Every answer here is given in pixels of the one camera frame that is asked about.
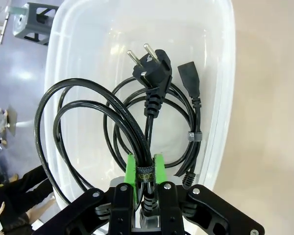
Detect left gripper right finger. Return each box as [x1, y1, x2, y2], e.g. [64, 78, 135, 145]
[153, 153, 266, 235]

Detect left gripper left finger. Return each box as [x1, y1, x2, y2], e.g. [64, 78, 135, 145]
[35, 153, 140, 235]

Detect black power cable grey strap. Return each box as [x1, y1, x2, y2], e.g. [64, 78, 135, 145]
[103, 62, 203, 189]

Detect clear plastic storage container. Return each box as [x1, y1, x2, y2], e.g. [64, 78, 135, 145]
[43, 0, 236, 205]

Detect grey metal bracket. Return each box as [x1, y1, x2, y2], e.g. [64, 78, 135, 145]
[13, 1, 66, 47]

